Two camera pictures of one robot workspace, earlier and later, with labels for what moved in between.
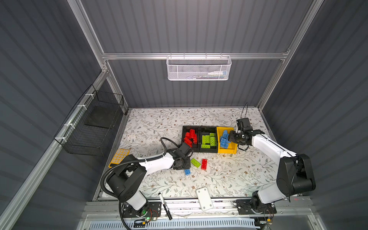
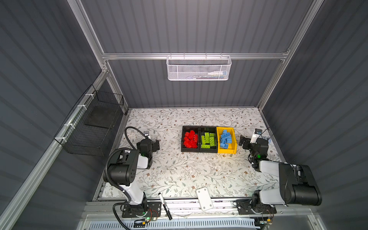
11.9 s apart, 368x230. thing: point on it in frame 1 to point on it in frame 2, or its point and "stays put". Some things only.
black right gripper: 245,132 to 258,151
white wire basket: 196,68 stays put
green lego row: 212,141 stays put
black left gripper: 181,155 to 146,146
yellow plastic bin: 232,147 stays put
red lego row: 192,133 stays put
